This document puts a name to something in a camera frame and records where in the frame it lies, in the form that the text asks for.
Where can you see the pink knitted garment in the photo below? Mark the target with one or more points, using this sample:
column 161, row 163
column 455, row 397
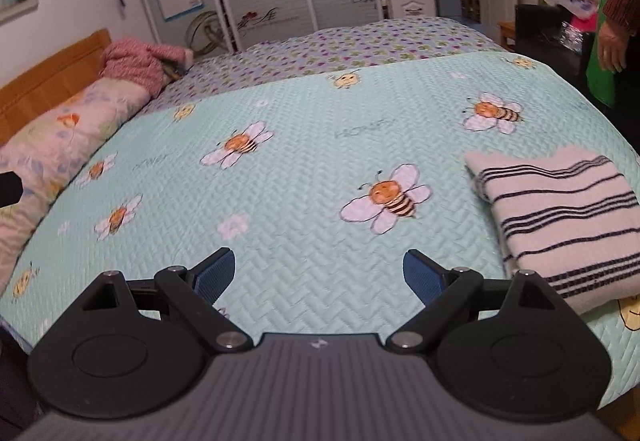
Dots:
column 135, row 63

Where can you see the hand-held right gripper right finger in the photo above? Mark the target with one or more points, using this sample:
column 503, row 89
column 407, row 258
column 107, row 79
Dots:
column 422, row 276

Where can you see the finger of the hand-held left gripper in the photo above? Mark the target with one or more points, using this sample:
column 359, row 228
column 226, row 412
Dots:
column 9, row 190

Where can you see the mint bee-print quilted bedspread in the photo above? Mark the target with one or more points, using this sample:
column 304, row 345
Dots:
column 300, row 201

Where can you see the pink plastic bag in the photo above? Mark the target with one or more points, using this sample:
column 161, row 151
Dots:
column 582, row 16

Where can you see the white black-striped sweater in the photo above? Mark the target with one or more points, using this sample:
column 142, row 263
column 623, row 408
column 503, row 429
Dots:
column 560, row 221

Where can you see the wooden headboard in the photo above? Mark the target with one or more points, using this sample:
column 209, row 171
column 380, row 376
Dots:
column 45, row 76

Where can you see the black chair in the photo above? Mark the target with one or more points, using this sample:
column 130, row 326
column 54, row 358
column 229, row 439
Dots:
column 545, row 36

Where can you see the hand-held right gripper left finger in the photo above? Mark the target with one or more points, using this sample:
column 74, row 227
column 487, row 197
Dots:
column 215, row 273

